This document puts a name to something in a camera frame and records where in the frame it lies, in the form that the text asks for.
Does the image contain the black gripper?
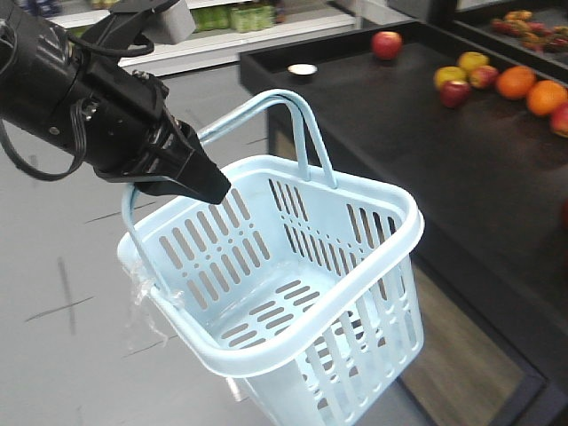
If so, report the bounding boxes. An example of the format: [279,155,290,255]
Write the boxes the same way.
[43,66,231,204]

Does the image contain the black wooden display stand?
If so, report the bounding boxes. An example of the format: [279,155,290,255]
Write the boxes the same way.
[240,17,567,425]

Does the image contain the red apple centre left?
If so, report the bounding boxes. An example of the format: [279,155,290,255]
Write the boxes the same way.
[371,31,403,60]

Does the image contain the small white dish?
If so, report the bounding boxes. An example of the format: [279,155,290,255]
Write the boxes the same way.
[287,63,318,79]

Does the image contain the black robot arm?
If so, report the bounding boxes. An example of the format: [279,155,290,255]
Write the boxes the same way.
[1,1,213,197]

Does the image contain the light blue plastic basket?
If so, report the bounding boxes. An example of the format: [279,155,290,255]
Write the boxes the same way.
[117,90,424,425]

